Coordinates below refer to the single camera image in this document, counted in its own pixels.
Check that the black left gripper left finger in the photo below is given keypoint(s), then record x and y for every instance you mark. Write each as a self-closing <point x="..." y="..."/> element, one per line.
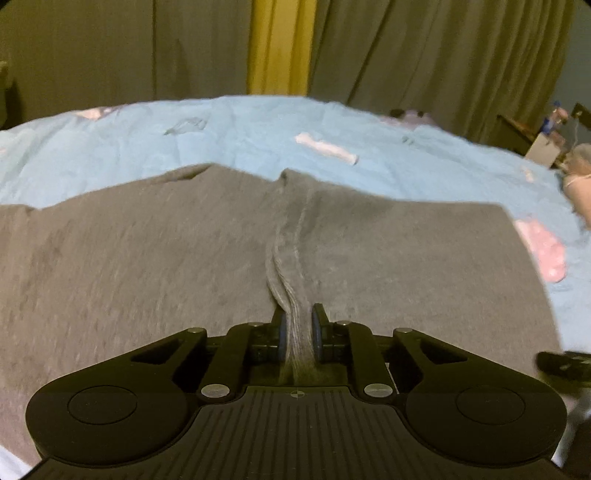
<point x="249" y="354"/>

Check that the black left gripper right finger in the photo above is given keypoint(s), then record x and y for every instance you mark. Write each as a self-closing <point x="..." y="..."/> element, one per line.
<point x="352" y="354"/>

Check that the grey sweatpants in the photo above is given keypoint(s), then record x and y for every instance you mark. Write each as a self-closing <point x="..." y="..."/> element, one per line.
<point x="113" y="270"/>

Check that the pink plush toy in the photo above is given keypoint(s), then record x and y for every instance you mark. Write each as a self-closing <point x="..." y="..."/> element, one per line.
<point x="576" y="182"/>

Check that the white box on nightstand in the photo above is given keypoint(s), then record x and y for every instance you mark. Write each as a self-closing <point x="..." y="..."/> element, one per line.
<point x="546" y="149"/>

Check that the dark wooden nightstand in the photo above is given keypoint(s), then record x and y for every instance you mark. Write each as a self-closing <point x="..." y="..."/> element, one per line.
<point x="512" y="135"/>

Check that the plastic bottle blue cap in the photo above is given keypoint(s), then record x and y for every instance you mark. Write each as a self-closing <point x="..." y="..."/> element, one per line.
<point x="554" y="120"/>

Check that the light blue patterned bedsheet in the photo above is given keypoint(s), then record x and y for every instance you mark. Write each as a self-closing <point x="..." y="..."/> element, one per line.
<point x="49" y="160"/>

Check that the grey curtain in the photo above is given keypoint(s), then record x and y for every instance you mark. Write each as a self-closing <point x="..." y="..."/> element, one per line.
<point x="464" y="62"/>

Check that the yellow curtain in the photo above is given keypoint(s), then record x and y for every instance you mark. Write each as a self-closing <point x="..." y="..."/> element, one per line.
<point x="280" y="41"/>

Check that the black wall socket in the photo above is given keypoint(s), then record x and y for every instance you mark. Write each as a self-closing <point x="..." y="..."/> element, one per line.
<point x="582" y="115"/>

